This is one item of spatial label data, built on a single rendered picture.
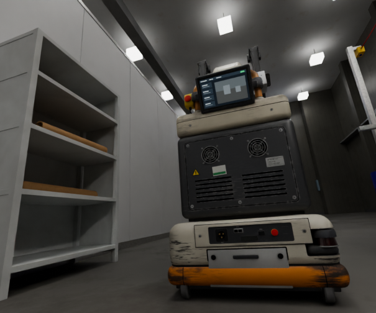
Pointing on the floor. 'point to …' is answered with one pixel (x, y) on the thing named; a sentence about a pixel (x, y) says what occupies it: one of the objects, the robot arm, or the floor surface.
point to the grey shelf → (43, 160)
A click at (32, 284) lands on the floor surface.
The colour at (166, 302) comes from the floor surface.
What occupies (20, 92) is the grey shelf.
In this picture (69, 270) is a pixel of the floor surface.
